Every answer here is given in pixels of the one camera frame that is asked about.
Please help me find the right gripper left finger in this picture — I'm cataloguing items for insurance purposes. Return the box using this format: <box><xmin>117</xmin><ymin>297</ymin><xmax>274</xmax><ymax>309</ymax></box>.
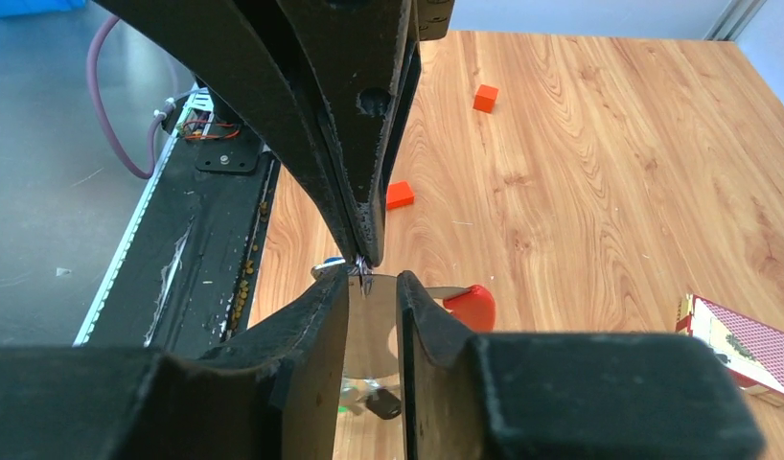
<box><xmin>0</xmin><ymin>269</ymin><xmax>349</xmax><ymax>459</ymax></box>

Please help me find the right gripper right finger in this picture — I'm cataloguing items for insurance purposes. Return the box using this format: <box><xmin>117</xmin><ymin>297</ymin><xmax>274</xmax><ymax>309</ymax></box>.
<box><xmin>397</xmin><ymin>271</ymin><xmax>766</xmax><ymax>459</ymax></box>

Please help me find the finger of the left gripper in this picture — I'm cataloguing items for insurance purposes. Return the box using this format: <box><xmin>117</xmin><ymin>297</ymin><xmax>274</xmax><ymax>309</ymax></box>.
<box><xmin>101</xmin><ymin>1</ymin><xmax>357</xmax><ymax>261</ymax></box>
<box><xmin>280</xmin><ymin>1</ymin><xmax>412</xmax><ymax>267</ymax></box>

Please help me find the blue tag key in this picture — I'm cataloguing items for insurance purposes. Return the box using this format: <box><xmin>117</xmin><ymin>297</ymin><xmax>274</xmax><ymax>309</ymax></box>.
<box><xmin>311</xmin><ymin>256</ymin><xmax>345</xmax><ymax>280</ymax></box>

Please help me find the small orange red cube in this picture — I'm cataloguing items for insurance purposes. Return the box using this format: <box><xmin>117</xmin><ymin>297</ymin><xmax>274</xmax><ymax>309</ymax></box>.
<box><xmin>473</xmin><ymin>84</ymin><xmax>499</xmax><ymax>113</ymax></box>

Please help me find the red rectangular block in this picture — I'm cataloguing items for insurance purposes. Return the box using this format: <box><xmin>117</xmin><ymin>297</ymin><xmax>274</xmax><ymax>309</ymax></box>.
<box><xmin>386</xmin><ymin>180</ymin><xmax>415</xmax><ymax>210</ymax></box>

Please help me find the playing card box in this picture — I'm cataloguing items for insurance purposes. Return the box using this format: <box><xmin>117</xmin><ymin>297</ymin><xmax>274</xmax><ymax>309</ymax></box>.
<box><xmin>675</xmin><ymin>294</ymin><xmax>784</xmax><ymax>406</ymax></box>

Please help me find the white slotted cable duct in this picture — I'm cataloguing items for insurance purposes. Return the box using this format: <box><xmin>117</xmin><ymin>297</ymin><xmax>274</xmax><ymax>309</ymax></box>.
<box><xmin>73</xmin><ymin>88</ymin><xmax>212</xmax><ymax>347</ymax></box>

